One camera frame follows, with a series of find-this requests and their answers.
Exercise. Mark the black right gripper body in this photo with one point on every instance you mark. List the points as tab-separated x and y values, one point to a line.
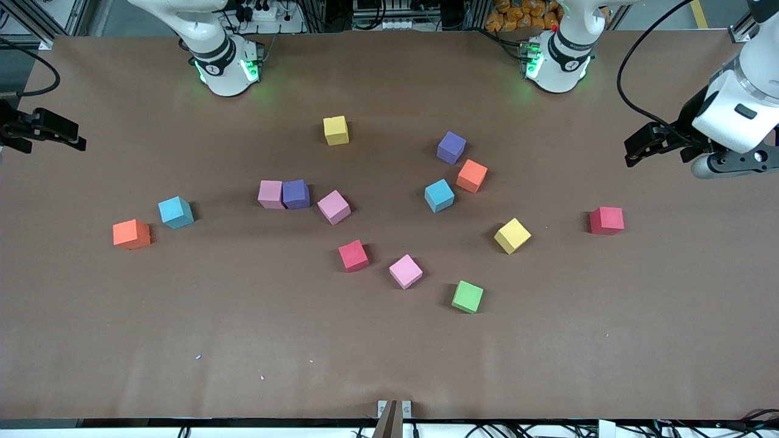
13	129

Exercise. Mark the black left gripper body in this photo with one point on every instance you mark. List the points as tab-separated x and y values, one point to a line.
692	115

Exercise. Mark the purple foam cube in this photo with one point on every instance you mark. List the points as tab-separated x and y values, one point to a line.
451	147
296	194

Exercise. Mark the blue foam cube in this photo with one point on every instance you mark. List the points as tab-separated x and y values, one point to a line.
175	212
439	195

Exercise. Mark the pink foam cube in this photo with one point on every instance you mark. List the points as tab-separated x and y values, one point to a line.
405	271
333	207
270	194

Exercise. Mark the yellow foam cube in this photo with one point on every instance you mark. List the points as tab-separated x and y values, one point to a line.
336	130
512	235

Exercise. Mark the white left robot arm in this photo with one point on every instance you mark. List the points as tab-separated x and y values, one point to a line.
563	61

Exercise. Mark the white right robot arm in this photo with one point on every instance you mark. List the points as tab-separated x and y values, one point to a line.
222	67

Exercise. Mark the red foam cube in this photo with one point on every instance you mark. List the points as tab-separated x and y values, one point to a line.
353	255
607	220

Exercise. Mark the orange foam cube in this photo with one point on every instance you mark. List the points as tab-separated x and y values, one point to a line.
131	234
471	176

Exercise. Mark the orange packaged items pile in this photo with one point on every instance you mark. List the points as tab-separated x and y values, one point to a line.
517	15

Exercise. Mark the green foam cube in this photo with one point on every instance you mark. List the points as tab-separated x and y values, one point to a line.
467	296

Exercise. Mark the white power strip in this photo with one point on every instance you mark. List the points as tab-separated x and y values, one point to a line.
389	24
261	11

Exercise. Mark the white box under table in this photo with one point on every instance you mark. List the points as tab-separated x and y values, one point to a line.
607	429

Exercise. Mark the brown table cover sheet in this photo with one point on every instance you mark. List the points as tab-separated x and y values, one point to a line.
389	353

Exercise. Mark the aluminium frame profile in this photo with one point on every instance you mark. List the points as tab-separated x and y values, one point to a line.
745	29
36	27

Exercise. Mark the grey metal table bracket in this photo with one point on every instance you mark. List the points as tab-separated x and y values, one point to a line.
394	420

